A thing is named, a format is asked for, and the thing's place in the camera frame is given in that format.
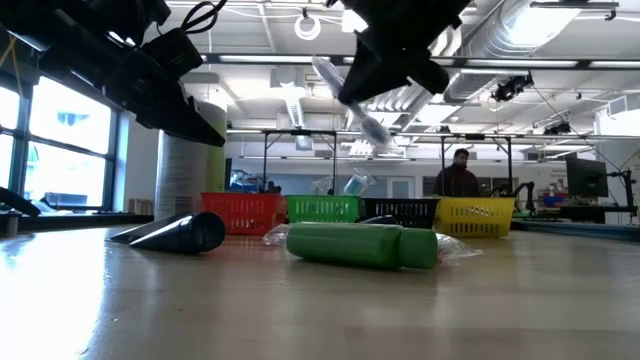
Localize dark blue toothpaste tube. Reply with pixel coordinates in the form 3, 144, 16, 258
128, 211, 227, 255
107, 212, 194, 246
357, 214, 399, 226

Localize person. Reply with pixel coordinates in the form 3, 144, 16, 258
432, 147, 482, 199

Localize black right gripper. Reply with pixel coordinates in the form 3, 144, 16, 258
327, 0, 472, 106

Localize white green wipes canister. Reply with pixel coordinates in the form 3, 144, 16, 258
154, 101, 228, 221

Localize black background frame stand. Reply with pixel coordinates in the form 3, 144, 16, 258
262, 128, 339, 195
439, 132, 514, 197

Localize black background desk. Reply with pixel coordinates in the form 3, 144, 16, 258
524, 203, 639, 221

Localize black aluminium table frame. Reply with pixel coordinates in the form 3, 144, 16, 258
0, 187, 640, 242

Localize white cable coil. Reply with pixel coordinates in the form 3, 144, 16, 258
293, 13, 322, 42

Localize small wooden blocks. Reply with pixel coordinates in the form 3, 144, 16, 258
127, 198, 155, 216

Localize green plastic basket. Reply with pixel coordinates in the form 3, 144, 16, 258
285, 194, 361, 225

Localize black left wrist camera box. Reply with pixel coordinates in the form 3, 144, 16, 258
142, 27, 204, 77

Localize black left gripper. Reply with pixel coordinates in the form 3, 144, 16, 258
103, 47, 227, 148

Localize black computer monitor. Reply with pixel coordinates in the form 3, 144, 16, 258
565, 156, 610, 199

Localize red plastic basket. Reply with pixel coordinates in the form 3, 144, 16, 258
201, 192, 287, 237

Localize black plastic basket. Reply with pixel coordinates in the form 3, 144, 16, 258
360, 197, 442, 230

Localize long ceiling light bar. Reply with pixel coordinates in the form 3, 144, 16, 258
199, 53, 640, 70

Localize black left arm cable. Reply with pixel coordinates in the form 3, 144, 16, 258
179, 0, 229, 34

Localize green Pert shampoo bottle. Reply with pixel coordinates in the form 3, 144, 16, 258
285, 222, 440, 272

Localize yellow plastic basket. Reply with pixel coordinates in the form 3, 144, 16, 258
433, 196, 518, 239

